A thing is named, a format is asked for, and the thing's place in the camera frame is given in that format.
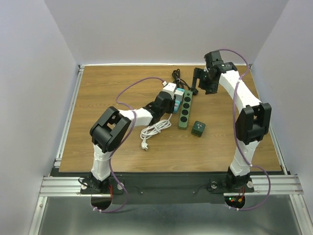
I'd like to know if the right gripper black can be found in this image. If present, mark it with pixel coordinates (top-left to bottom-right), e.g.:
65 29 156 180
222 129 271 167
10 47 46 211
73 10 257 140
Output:
190 67 218 94

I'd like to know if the blue usb socket strip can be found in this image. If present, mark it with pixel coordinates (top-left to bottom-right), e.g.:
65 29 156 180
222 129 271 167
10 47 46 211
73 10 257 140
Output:
173 99 182 114

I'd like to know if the white charger plug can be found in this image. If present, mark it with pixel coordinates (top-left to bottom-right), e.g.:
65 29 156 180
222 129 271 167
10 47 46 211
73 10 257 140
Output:
174 88 185 101

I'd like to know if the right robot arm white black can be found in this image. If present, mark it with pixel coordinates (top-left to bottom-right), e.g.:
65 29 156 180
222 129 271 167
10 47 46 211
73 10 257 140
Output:
192 50 272 191

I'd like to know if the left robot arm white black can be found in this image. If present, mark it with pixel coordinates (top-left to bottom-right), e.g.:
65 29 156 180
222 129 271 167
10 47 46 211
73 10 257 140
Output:
78 91 176 194

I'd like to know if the green power strip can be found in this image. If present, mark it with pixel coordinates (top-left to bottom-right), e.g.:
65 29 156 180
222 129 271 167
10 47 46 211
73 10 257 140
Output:
178 91 193 130

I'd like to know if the dark green cube adapter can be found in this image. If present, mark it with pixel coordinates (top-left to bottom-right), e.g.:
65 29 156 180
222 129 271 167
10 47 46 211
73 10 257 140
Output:
191 120 206 137

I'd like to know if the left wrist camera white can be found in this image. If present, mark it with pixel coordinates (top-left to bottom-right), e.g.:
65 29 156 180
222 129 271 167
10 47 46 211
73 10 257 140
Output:
162 83 177 98

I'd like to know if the white cord of blue strip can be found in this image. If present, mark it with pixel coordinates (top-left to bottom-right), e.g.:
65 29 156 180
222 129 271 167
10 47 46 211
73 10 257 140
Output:
139 115 173 152

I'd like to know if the black power cord with plug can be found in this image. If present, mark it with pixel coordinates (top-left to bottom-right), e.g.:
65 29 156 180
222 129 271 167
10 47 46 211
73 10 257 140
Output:
171 69 200 96

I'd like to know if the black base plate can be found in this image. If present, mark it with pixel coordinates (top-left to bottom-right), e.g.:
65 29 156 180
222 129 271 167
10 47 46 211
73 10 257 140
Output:
80 172 254 205

